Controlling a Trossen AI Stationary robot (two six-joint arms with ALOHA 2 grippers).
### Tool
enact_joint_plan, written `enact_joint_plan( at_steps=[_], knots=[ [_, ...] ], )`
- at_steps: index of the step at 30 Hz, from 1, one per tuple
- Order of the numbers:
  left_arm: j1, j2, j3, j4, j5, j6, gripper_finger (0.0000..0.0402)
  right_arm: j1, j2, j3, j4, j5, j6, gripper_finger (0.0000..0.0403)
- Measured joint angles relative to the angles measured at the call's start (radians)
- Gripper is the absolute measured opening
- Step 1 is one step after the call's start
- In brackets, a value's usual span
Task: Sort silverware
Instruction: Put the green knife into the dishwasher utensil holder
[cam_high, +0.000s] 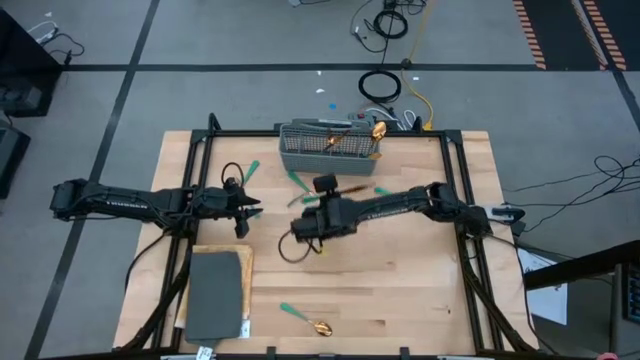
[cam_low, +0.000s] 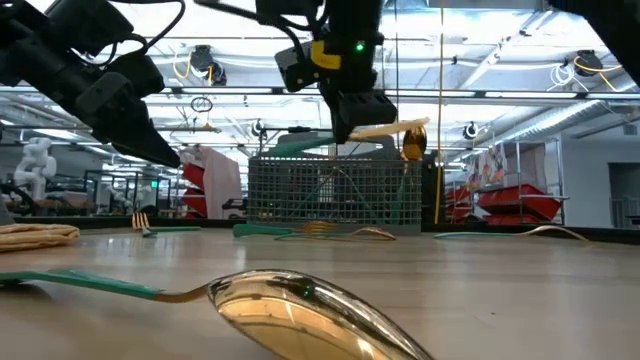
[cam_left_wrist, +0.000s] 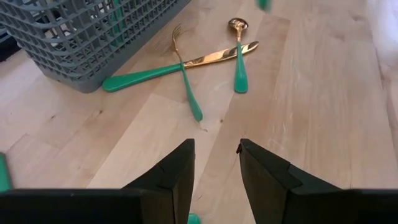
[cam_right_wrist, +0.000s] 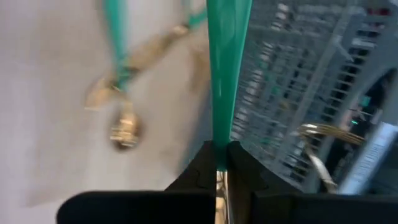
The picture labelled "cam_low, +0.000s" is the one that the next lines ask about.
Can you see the grey mesh cutlery basket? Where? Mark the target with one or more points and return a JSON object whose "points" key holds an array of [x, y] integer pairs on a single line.
{"points": [[300, 190]]}

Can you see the green lit sign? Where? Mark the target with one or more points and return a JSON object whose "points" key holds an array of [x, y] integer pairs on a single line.
{"points": [[154, 184]]}

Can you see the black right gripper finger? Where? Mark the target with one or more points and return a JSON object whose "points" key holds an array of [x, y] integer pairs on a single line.
{"points": [[370, 107], [327, 105]]}

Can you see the silver ventilation duct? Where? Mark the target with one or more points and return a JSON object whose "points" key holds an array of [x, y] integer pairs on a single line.
{"points": [[550, 122]]}

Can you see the colourful hanging items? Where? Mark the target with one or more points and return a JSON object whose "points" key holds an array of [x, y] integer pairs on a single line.
{"points": [[492, 167]]}

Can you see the long ceiling light strip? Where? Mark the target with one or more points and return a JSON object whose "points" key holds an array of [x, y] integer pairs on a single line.
{"points": [[225, 91]]}

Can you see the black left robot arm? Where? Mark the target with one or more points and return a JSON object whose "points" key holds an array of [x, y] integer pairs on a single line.
{"points": [[20, 45]]}

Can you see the pale pink board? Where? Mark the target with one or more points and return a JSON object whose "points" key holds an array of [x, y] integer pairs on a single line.
{"points": [[222, 185]]}

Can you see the metal shelf rack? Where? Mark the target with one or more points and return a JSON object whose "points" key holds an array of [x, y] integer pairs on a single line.
{"points": [[545, 198]]}

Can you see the black stand bar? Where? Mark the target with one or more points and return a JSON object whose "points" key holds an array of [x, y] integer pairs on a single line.
{"points": [[300, 130]]}

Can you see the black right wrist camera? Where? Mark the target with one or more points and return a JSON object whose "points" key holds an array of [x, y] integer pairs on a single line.
{"points": [[295, 67]]}

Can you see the metal ceiling pipe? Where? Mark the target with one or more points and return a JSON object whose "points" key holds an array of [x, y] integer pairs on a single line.
{"points": [[200, 128]]}

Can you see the white robot figure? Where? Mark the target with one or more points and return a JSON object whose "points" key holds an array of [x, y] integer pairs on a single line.
{"points": [[35, 165]]}

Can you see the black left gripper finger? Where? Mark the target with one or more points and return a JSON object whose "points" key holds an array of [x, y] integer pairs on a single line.
{"points": [[140, 140]]}

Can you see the black cabinet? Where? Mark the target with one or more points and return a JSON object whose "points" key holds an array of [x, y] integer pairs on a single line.
{"points": [[429, 190]]}

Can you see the red storage bin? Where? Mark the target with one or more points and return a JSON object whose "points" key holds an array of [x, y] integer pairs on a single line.
{"points": [[515, 200], [457, 197], [196, 205], [195, 176], [515, 220]]}

